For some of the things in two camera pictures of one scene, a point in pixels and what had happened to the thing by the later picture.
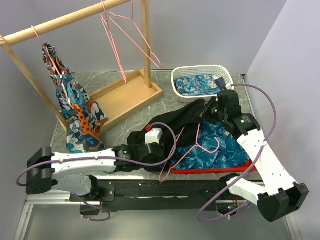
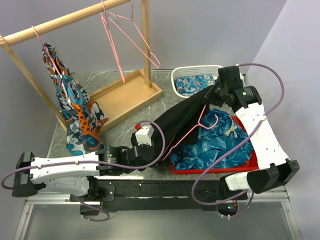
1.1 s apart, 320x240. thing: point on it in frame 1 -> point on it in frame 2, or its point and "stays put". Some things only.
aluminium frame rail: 55,216 stays put
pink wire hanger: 202,147 -> 198,123
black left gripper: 159,159 stays put
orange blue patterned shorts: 83,117 stays put
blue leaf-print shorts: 215,146 stays put
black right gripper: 204,113 -> 210,95
